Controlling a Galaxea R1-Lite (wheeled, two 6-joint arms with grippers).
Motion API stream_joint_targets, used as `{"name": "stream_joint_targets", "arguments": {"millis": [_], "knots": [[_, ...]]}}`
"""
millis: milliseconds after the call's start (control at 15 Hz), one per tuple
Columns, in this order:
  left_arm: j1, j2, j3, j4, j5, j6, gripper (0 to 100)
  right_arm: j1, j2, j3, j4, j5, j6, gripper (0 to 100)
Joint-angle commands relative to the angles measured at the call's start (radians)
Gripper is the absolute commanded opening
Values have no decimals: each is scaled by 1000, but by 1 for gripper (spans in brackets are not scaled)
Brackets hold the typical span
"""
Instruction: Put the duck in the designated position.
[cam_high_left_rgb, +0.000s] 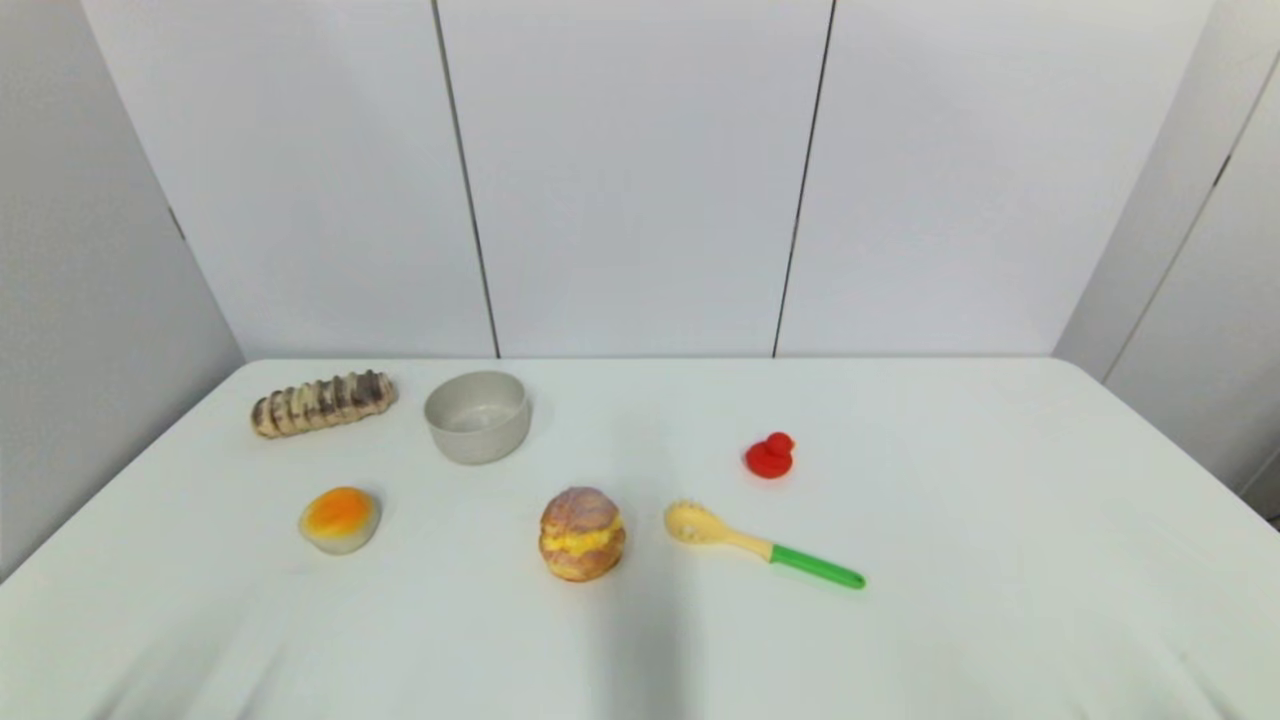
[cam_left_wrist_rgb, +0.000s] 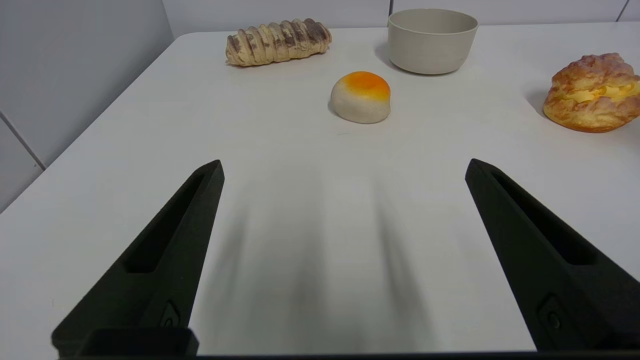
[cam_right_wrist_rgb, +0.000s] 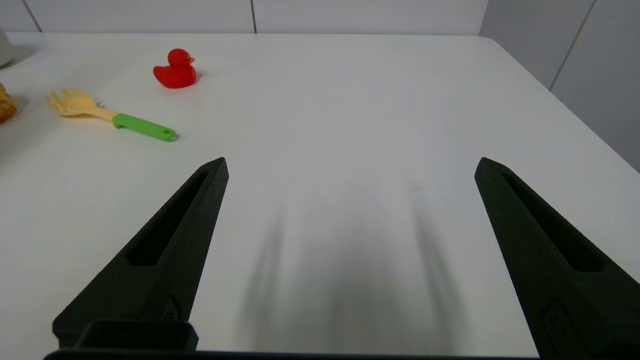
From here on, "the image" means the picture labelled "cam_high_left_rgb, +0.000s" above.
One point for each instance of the red rubber duck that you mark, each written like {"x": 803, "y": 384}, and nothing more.
{"x": 769, "y": 458}

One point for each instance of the grey round bowl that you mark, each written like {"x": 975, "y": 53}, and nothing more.
{"x": 477, "y": 425}

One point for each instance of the cream puff with yellow filling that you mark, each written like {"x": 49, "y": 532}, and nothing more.
{"x": 582, "y": 535}

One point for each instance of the striped long bread roll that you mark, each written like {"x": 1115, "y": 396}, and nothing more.
{"x": 323, "y": 403}

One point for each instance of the orange-topped white bun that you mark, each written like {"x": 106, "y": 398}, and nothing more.
{"x": 340, "y": 520}

